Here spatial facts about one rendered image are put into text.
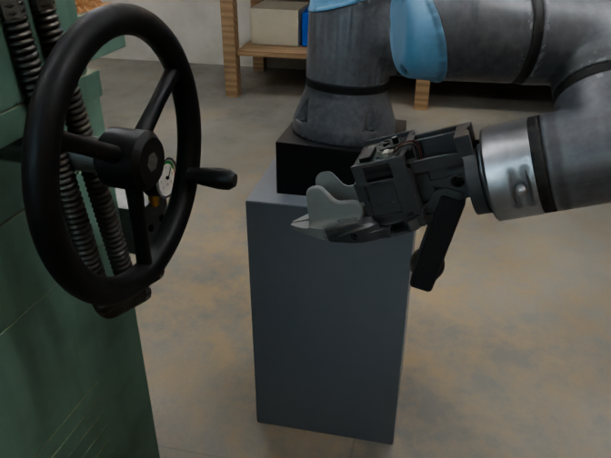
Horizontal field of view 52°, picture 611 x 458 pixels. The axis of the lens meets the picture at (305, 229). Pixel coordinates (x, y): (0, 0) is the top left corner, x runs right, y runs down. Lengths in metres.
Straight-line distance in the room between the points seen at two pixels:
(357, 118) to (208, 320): 0.84
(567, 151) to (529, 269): 1.48
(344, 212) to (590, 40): 0.27
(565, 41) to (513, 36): 0.05
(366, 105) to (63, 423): 0.69
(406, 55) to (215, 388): 1.10
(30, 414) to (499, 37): 0.71
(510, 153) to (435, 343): 1.14
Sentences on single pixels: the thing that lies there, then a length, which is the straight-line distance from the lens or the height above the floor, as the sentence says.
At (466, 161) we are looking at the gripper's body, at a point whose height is 0.83.
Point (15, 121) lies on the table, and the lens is 0.63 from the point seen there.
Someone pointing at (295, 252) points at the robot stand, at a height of 0.45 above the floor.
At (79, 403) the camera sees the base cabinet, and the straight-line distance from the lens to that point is 0.99.
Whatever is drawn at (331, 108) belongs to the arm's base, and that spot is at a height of 0.71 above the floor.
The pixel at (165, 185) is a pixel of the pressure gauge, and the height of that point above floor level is 0.65.
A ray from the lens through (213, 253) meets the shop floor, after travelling 2.02.
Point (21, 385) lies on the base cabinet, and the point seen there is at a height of 0.50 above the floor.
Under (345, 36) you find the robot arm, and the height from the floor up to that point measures 0.82.
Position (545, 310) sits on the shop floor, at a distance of 1.88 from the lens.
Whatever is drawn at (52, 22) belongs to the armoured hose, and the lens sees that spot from 0.65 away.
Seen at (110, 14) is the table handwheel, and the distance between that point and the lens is 0.59.
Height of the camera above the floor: 1.05
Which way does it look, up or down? 29 degrees down
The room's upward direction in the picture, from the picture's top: straight up
